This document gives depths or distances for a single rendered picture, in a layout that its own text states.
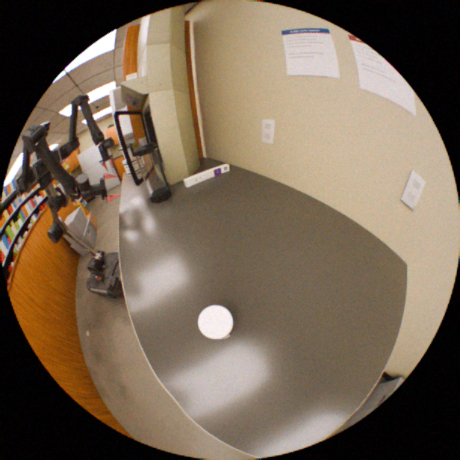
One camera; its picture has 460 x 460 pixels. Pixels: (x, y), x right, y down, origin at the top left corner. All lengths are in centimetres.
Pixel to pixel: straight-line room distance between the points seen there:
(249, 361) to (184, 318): 14
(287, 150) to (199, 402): 80
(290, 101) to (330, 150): 25
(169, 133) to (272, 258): 66
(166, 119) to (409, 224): 103
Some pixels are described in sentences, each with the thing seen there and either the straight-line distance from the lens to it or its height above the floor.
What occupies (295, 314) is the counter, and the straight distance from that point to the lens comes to 28.
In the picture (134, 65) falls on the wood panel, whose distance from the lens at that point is 122.
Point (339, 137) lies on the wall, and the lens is 57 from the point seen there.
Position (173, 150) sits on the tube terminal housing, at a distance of 71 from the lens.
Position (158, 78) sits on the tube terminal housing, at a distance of 76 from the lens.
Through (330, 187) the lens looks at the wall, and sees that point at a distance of 60.
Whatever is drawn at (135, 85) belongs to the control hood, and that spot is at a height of 147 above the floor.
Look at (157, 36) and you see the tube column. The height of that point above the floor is 178.
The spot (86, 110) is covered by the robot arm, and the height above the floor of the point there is 159.
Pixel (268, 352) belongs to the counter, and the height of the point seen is 94.
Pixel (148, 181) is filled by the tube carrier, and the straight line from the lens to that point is 57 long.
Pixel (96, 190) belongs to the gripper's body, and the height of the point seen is 108.
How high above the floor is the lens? 120
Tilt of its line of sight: 45 degrees down
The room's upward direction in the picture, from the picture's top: 5 degrees counter-clockwise
